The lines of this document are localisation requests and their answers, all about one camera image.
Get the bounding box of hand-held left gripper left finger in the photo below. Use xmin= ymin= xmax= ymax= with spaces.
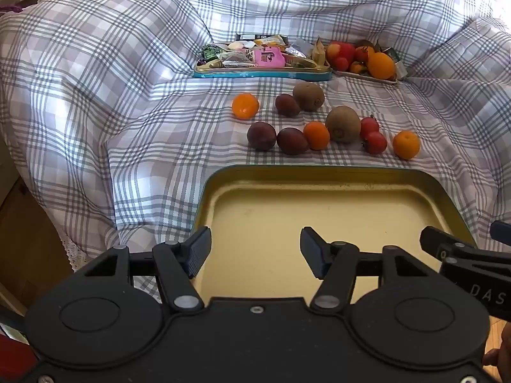
xmin=82 ymin=226 xmax=212 ymax=312

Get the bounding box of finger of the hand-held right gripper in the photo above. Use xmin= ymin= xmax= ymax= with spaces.
xmin=490 ymin=220 xmax=511 ymax=245
xmin=419 ymin=226 xmax=511 ymax=275

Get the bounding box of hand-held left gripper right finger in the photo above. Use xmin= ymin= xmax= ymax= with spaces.
xmin=300 ymin=226 xmax=434 ymax=311

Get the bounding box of gold metal tray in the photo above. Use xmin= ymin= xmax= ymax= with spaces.
xmin=191 ymin=164 xmax=480 ymax=306

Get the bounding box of small orange tangerine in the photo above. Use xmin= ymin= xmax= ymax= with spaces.
xmin=392 ymin=130 xmax=421 ymax=160
xmin=232 ymin=93 xmax=260 ymax=119
xmin=303 ymin=121 xmax=331 ymax=151

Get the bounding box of red cherry tomato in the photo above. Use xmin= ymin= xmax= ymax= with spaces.
xmin=362 ymin=131 xmax=388 ymax=155
xmin=360 ymin=116 xmax=382 ymax=139

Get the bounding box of dark purple passion fruit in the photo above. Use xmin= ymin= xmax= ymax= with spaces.
xmin=275 ymin=93 xmax=301 ymax=117
xmin=276 ymin=127 xmax=310 ymax=155
xmin=247 ymin=122 xmax=277 ymax=152

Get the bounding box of brown kiwi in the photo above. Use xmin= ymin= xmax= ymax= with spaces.
xmin=293 ymin=82 xmax=325 ymax=111
xmin=325 ymin=106 xmax=362 ymax=143

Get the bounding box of person's right hand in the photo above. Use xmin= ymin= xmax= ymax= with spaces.
xmin=481 ymin=321 xmax=511 ymax=383

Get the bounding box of white lace cloth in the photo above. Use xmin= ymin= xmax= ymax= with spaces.
xmin=60 ymin=233 xmax=96 ymax=272

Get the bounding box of grey plaid blanket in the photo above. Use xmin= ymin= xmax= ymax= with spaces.
xmin=0 ymin=0 xmax=511 ymax=300

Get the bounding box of large orange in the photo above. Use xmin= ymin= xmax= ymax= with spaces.
xmin=367 ymin=51 xmax=396 ymax=80

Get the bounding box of white plate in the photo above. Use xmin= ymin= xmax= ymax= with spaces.
xmin=331 ymin=66 xmax=400 ymax=85

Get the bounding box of green white can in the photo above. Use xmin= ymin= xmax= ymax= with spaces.
xmin=384 ymin=47 xmax=408 ymax=78

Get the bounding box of teal metal tray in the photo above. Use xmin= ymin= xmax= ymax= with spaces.
xmin=193 ymin=63 xmax=334 ymax=83

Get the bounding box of pile of snack packets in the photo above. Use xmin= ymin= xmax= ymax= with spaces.
xmin=197 ymin=33 xmax=330 ymax=68

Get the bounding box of red yellow apple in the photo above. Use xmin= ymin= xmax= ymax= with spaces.
xmin=326 ymin=42 xmax=357 ymax=62

